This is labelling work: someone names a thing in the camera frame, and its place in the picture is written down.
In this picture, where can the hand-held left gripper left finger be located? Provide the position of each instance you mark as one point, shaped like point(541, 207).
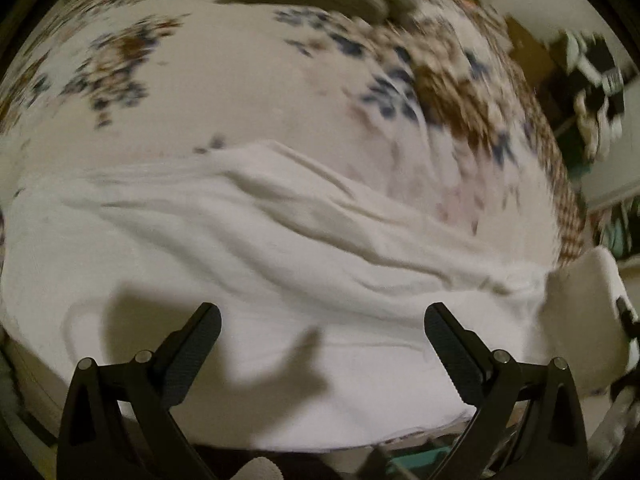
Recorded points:
point(196, 347)

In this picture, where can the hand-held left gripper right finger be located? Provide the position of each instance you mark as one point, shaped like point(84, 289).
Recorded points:
point(450, 350)

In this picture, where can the white towel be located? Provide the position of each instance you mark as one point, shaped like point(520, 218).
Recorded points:
point(250, 260)

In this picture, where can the teal object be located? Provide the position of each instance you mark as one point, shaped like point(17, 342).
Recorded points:
point(415, 465)

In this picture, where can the black and white clutter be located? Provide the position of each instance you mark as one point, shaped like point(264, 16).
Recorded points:
point(597, 85)

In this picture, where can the brown cardboard box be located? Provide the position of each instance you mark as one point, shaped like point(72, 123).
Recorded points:
point(530, 55)

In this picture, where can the floral bed sheet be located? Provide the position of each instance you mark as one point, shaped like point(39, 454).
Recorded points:
point(225, 85)

